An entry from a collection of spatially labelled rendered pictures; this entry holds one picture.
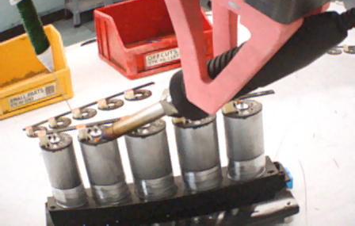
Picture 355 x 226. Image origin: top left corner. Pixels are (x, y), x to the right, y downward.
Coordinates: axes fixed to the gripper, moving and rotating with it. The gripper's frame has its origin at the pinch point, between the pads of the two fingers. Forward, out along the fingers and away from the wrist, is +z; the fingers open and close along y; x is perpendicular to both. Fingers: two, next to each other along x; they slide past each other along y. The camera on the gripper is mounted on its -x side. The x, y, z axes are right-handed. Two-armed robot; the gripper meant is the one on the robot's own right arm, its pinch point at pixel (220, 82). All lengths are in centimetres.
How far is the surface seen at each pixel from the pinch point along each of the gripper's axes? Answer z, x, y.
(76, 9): 203, -231, -274
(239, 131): 5.9, -0.2, -5.4
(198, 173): 8.4, -0.8, -3.4
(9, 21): 233, -292, -255
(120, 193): 10.5, -3.6, -0.3
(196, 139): 6.6, -1.7, -3.6
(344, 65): 12.4, -0.6, -34.0
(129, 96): 19.3, -15.2, -18.2
